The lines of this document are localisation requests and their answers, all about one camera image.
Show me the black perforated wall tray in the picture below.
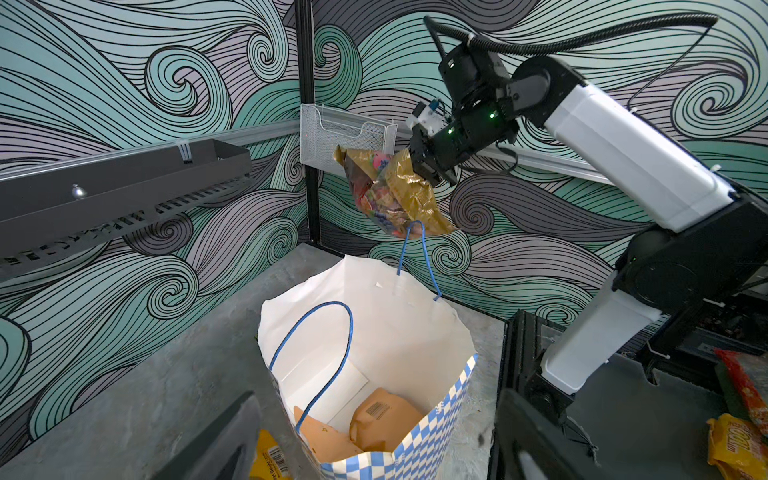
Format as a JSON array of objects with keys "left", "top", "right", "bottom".
[{"left": 1, "top": 139, "right": 251, "bottom": 280}]

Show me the orange paper pouch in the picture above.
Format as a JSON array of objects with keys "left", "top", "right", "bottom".
[{"left": 300, "top": 388, "right": 424, "bottom": 463}]

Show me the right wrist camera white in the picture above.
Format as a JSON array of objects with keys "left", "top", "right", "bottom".
[{"left": 406, "top": 99, "right": 447, "bottom": 137}]

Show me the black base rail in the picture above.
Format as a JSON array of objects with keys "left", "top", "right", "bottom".
[{"left": 487, "top": 310, "right": 557, "bottom": 479}]

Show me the clear plastic wall holder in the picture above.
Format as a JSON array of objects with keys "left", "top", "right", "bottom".
[{"left": 299, "top": 104, "right": 398, "bottom": 176}]

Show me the checkered paper bag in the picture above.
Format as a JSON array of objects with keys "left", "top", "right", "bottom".
[{"left": 257, "top": 256, "right": 477, "bottom": 479}]

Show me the brown snack bag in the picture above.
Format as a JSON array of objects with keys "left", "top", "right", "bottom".
[{"left": 333, "top": 146, "right": 456, "bottom": 240}]

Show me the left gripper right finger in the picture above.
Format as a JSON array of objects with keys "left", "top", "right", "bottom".
[{"left": 493, "top": 389, "right": 600, "bottom": 479}]

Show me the yellow orange gummy snack bag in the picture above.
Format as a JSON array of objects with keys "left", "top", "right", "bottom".
[{"left": 249, "top": 429, "right": 293, "bottom": 480}]

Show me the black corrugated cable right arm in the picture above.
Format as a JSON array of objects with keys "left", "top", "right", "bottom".
[{"left": 422, "top": 13, "right": 719, "bottom": 56}]

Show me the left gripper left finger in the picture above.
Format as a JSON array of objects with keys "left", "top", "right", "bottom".
[{"left": 153, "top": 391, "right": 261, "bottom": 480}]

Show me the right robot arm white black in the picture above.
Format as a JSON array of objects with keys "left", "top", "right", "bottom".
[{"left": 409, "top": 42, "right": 767, "bottom": 421}]

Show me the green Spring Tea candy bag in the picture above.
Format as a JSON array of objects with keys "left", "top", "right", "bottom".
[{"left": 714, "top": 348, "right": 767, "bottom": 437}]

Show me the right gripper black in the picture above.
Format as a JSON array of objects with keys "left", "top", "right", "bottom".
[{"left": 407, "top": 116, "right": 498, "bottom": 186}]

